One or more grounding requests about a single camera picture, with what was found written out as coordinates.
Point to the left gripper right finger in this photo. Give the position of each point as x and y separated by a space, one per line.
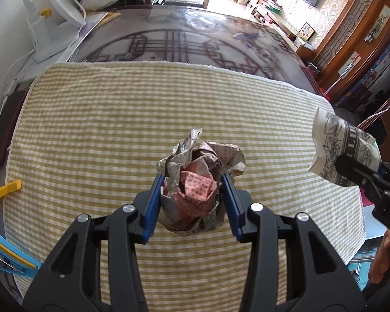
292 265

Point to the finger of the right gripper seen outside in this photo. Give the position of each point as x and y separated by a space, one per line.
352 172

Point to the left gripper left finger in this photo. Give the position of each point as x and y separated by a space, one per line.
93 267

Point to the white black printed wrapper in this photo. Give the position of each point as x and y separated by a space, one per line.
334 137

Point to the red paper wrapper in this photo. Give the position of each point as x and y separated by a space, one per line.
190 195

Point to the right hand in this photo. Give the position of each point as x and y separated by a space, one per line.
381 262

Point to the blue yellow plastic tool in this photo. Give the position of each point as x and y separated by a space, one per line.
17 262

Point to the red floor waste bin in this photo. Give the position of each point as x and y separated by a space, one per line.
313 70

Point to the yellow plastic clip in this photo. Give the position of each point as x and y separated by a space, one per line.
10 187

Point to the wooden tv cabinet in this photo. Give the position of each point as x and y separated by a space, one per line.
303 49

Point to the patterned glass table cover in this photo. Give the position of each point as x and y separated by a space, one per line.
196 36

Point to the white desk lamp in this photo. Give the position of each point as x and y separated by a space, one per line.
55 29

